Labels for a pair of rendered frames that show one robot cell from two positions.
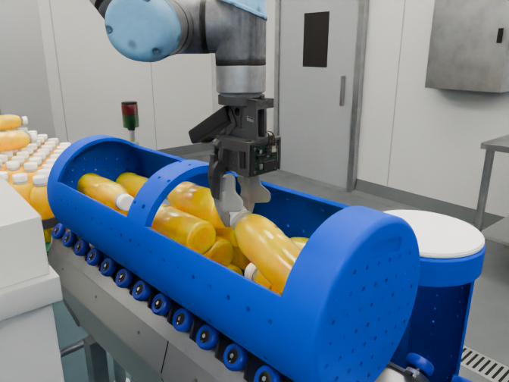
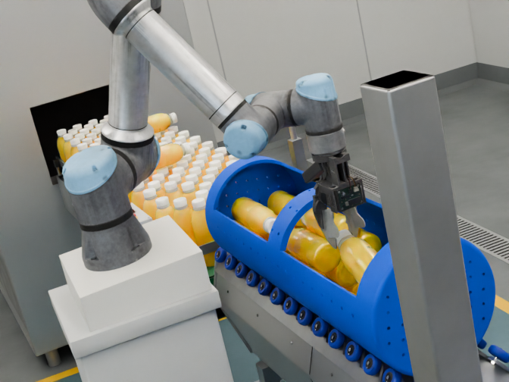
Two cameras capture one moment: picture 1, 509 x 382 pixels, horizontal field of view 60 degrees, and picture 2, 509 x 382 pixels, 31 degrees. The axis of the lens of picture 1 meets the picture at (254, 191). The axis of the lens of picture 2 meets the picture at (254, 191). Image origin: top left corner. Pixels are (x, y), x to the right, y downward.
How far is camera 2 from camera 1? 1.26 m
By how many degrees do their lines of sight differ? 23
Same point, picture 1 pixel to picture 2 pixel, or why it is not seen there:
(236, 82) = (319, 147)
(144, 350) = (296, 357)
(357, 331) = not seen: hidden behind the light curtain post
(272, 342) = (357, 330)
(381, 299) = not seen: hidden behind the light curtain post
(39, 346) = (210, 339)
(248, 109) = (330, 164)
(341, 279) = (388, 283)
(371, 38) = not seen: outside the picture
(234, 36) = (311, 117)
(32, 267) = (200, 285)
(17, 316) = (195, 317)
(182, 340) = (320, 344)
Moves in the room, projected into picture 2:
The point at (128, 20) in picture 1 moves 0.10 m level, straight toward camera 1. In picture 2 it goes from (235, 140) to (229, 156)
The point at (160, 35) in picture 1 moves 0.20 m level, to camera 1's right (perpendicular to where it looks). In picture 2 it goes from (253, 146) to (357, 135)
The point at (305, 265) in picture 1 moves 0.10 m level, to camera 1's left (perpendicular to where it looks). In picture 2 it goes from (368, 275) to (318, 277)
